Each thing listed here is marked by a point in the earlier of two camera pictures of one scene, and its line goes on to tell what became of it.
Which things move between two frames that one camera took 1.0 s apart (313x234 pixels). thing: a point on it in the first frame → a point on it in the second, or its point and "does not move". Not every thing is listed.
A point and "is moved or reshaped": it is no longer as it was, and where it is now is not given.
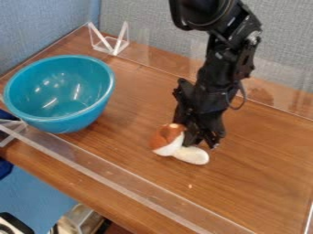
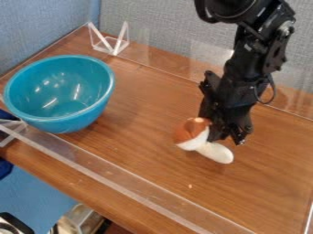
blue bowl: (58, 91) does not move
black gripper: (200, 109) → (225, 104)
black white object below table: (11, 225) does not move
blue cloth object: (6, 164) does not move
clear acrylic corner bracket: (107, 44) does not move
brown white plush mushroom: (166, 143) is moved or reshaped
